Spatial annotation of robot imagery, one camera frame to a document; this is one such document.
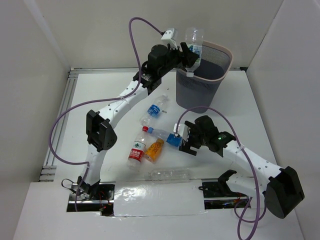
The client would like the grey mesh waste bin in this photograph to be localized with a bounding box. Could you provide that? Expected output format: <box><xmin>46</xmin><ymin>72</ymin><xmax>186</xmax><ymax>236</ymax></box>
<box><xmin>175</xmin><ymin>41</ymin><xmax>233</xmax><ymax>114</ymax></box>

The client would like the aluminium frame rail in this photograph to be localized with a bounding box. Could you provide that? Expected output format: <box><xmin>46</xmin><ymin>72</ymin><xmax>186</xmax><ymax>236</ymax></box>
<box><xmin>38</xmin><ymin>67</ymin><xmax>78</xmax><ymax>183</ymax></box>

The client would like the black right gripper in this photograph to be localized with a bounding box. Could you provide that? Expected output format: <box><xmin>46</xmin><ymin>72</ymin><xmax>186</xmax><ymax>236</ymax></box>
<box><xmin>179</xmin><ymin>120</ymin><xmax>208</xmax><ymax>156</ymax></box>

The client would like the white taped cover sheet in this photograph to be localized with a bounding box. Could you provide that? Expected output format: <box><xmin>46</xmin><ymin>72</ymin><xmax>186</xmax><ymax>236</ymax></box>
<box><xmin>113</xmin><ymin>180</ymin><xmax>206</xmax><ymax>217</ymax></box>

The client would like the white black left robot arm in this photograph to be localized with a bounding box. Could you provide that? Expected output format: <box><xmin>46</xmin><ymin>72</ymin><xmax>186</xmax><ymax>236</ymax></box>
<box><xmin>77</xmin><ymin>42</ymin><xmax>200</xmax><ymax>200</ymax></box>

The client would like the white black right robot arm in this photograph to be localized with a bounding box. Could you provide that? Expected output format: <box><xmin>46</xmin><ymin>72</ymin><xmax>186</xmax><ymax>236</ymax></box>
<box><xmin>173</xmin><ymin>115</ymin><xmax>305</xmax><ymax>219</ymax></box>

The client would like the small orange juice bottle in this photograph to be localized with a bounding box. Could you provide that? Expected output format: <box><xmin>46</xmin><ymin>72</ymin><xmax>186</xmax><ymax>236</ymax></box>
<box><xmin>144</xmin><ymin>138</ymin><xmax>165</xmax><ymax>163</ymax></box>

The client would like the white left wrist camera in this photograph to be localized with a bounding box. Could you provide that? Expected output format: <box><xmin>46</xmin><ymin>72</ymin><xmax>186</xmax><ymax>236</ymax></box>
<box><xmin>161</xmin><ymin>28</ymin><xmax>178</xmax><ymax>44</ymax></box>

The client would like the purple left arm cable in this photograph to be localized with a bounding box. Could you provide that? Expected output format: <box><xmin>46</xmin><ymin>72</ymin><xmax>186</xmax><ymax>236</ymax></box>
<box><xmin>48</xmin><ymin>16</ymin><xmax>166</xmax><ymax>211</ymax></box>

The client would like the clear crushed unlabelled bottle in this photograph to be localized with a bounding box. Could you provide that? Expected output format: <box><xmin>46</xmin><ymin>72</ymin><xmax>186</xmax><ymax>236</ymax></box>
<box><xmin>144</xmin><ymin>167</ymin><xmax>192</xmax><ymax>184</ymax></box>

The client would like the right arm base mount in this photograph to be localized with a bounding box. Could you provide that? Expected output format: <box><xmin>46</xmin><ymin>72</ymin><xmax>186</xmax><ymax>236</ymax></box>
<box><xmin>198</xmin><ymin>170</ymin><xmax>249</xmax><ymax>210</ymax></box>

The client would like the clear bottle blue cap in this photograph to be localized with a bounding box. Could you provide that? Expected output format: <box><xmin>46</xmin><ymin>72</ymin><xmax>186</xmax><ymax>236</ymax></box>
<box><xmin>147</xmin><ymin>127</ymin><xmax>183</xmax><ymax>148</ymax></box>

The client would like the clear bottle red cap label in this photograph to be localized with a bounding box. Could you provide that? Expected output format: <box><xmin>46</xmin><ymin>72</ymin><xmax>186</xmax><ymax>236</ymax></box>
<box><xmin>127</xmin><ymin>126</ymin><xmax>149</xmax><ymax>170</ymax></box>

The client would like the clear bottle blue Aqua label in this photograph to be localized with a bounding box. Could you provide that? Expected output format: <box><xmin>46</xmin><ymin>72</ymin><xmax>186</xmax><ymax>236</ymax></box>
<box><xmin>139</xmin><ymin>94</ymin><xmax>169</xmax><ymax>127</ymax></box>

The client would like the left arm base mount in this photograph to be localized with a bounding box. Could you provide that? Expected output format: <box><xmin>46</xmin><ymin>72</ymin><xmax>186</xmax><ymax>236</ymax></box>
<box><xmin>61</xmin><ymin>178</ymin><xmax>115</xmax><ymax>217</ymax></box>

